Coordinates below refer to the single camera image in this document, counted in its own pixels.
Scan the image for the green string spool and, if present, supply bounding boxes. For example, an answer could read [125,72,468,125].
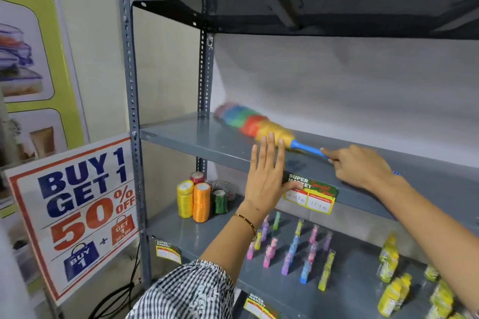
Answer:
[214,190,229,215]

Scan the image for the rainbow feather duster blue handle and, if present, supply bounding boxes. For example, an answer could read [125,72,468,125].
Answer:
[213,102,402,177]

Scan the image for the white promotional sign board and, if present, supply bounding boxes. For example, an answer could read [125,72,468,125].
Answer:
[4,135,140,307]

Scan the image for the black white checkered sleeve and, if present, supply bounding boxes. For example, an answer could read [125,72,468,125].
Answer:
[125,260,236,319]

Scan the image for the group of pastel small bottles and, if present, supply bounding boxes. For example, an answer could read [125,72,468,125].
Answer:
[246,211,337,292]

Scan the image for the small green yellow price label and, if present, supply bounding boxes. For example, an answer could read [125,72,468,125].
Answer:
[243,293,282,319]
[155,239,183,265]

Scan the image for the large green yellow price label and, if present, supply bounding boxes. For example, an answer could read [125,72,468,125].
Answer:
[283,172,340,215]

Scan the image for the green yellow wall poster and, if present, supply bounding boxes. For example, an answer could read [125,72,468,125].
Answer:
[0,0,90,220]

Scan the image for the person's right forearm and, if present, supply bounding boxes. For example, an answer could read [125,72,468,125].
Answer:
[380,175,479,317]

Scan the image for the yellow string spool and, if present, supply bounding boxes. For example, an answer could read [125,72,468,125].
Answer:
[177,180,195,219]

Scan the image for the person's left forearm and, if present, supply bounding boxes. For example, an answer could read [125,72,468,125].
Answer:
[200,201,271,286]

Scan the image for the gold bracelet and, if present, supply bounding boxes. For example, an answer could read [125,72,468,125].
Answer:
[233,213,258,240]

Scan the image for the black cables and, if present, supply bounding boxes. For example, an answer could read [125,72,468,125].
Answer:
[88,243,141,319]

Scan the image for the grey metal shelving rack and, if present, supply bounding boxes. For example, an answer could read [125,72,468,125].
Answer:
[118,0,479,319]

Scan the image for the person's right hand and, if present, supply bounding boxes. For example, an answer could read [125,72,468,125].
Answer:
[320,145,398,197]

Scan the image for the orange string spool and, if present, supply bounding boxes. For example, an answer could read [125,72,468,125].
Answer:
[193,182,212,224]

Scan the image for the person's left hand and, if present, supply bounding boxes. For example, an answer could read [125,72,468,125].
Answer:
[244,132,304,215]

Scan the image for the group of yellow liquid bottles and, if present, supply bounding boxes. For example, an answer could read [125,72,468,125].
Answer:
[377,233,470,319]

